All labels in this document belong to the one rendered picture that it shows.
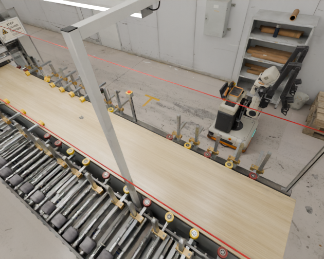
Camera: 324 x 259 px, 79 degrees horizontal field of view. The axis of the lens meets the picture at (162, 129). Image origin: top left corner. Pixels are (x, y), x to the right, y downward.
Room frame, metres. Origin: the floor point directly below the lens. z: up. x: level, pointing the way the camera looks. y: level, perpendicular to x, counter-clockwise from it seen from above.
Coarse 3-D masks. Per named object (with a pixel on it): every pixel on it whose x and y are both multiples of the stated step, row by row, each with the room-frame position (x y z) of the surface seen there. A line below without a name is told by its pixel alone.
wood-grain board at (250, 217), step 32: (0, 96) 2.72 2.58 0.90; (32, 96) 2.64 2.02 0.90; (64, 96) 2.56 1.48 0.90; (64, 128) 1.84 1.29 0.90; (96, 128) 1.79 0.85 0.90; (128, 128) 1.74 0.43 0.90; (128, 160) 1.25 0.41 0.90; (160, 160) 1.21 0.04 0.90; (192, 160) 1.17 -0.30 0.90; (160, 192) 0.84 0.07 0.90; (192, 192) 0.81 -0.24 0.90; (224, 192) 0.78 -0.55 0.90; (256, 192) 0.76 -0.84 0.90; (192, 224) 0.52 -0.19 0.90; (224, 224) 0.50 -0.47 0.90; (256, 224) 0.48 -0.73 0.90; (288, 224) 0.46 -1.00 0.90; (256, 256) 0.25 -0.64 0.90
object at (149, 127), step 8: (32, 72) 3.75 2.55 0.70; (80, 96) 2.80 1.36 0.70; (128, 120) 2.12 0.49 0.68; (152, 128) 1.89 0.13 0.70; (200, 152) 1.41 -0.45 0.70; (216, 160) 1.27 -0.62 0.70; (224, 160) 1.26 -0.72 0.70; (232, 168) 1.15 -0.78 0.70; (240, 168) 1.14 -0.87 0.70; (264, 184) 0.92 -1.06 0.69; (272, 184) 0.91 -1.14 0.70; (280, 192) 0.82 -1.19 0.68
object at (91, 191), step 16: (16, 160) 1.61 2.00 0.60; (32, 176) 1.34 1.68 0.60; (64, 176) 1.30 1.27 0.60; (16, 192) 1.04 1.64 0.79; (48, 192) 1.04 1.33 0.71; (80, 192) 1.01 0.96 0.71; (32, 208) 0.83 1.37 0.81; (64, 208) 0.85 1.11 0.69; (96, 208) 0.86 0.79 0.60; (112, 208) 0.80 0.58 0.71; (48, 224) 0.65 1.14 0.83; (64, 224) 0.68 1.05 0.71; (96, 224) 0.66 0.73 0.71; (144, 224) 0.62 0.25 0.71; (160, 224) 0.57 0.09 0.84; (64, 240) 0.50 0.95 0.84; (96, 240) 0.51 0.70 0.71; (128, 240) 0.51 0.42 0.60; (160, 240) 0.46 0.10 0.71; (176, 240) 0.44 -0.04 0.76; (80, 256) 0.37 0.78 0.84; (96, 256) 0.38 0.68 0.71; (144, 256) 0.37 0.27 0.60
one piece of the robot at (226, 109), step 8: (240, 96) 2.29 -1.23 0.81; (224, 104) 2.14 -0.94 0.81; (232, 104) 2.13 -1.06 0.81; (224, 112) 2.09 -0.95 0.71; (232, 112) 2.01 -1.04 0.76; (240, 112) 2.14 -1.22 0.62; (216, 120) 2.15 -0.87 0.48; (224, 120) 2.07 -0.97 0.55; (232, 120) 2.02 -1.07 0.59; (224, 128) 2.05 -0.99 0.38; (232, 128) 2.10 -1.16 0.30
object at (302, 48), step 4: (296, 48) 2.11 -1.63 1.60; (300, 48) 2.09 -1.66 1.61; (304, 48) 2.06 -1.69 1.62; (308, 48) 2.06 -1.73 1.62; (296, 52) 2.11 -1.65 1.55; (292, 56) 2.13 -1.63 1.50; (288, 60) 2.14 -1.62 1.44; (292, 60) 2.11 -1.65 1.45; (284, 64) 2.16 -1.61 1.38; (284, 68) 2.14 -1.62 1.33; (280, 72) 2.14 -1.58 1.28
